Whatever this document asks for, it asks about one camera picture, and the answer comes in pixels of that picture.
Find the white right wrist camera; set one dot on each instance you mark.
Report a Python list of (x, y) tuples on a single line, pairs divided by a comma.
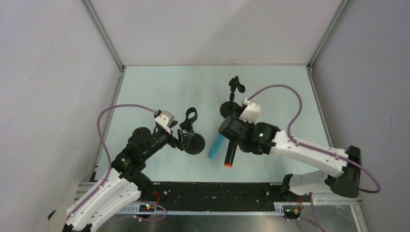
[(251, 111)]

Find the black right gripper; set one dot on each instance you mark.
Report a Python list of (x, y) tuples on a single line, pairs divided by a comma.
[(231, 128)]

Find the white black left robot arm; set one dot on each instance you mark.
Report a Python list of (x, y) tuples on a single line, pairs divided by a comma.
[(124, 182)]

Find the black microphone orange tip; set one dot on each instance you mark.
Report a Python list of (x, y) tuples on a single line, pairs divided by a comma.
[(230, 154)]

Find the white slotted cable duct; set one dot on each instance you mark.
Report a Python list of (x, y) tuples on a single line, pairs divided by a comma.
[(134, 209)]

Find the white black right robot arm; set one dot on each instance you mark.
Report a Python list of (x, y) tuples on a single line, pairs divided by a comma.
[(338, 169)]

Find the right controller board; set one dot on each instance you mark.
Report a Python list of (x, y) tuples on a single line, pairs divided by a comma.
[(292, 214)]

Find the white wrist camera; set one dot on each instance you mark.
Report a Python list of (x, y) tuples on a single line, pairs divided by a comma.
[(164, 119), (251, 111)]

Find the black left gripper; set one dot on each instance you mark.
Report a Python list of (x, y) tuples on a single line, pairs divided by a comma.
[(176, 137)]

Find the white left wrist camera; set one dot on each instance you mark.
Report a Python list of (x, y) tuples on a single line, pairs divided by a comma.
[(164, 119)]

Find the controller board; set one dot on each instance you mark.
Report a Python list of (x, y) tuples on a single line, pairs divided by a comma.
[(146, 208), (292, 214)]

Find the blue microphone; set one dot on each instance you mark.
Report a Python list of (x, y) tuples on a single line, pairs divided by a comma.
[(216, 145)]

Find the black microphone stand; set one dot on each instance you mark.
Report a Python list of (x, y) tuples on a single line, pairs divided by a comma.
[(197, 144), (229, 107)]

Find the left controller board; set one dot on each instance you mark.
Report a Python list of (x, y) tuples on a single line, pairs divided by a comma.
[(146, 208)]

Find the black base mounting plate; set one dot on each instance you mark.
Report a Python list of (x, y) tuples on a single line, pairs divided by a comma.
[(218, 196)]

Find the aluminium frame rail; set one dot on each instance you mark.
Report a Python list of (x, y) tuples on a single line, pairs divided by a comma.
[(321, 198)]

